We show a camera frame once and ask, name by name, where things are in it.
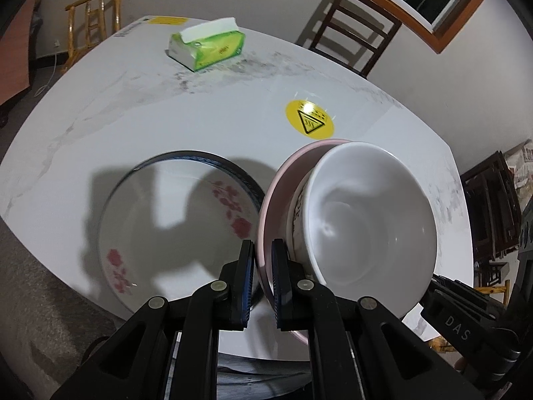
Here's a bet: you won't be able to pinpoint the white charging cable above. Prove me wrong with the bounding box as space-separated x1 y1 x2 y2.
34 49 60 97

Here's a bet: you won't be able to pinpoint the pink cloth on chair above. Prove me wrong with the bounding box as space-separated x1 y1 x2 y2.
0 0 41 105

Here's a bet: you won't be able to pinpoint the pink large bowl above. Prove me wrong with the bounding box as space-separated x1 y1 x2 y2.
257 138 355 347

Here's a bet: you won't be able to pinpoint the yellow warning sticker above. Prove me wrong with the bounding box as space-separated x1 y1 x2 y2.
285 99 334 140

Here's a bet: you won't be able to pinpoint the yellow label on table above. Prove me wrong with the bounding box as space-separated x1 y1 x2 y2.
148 15 188 25

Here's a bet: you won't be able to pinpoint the bamboo chair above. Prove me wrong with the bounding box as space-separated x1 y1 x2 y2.
61 0 123 73

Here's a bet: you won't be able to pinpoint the white bowl with lettering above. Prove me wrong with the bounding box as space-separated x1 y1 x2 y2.
286 172 313 278

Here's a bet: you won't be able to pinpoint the white bowl blue dolphin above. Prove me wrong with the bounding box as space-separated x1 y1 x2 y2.
302 142 437 318

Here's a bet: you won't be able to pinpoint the green tissue pack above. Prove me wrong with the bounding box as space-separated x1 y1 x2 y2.
167 17 246 72

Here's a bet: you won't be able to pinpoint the white plate pink flowers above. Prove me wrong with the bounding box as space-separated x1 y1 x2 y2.
98 161 259 313

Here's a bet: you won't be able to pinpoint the large blue floral plate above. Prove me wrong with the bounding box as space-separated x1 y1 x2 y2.
103 150 265 212

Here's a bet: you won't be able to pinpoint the newspaper on wall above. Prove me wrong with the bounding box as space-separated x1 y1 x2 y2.
503 139 533 189

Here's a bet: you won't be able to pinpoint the dark wooden chair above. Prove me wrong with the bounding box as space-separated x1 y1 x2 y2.
309 0 402 79

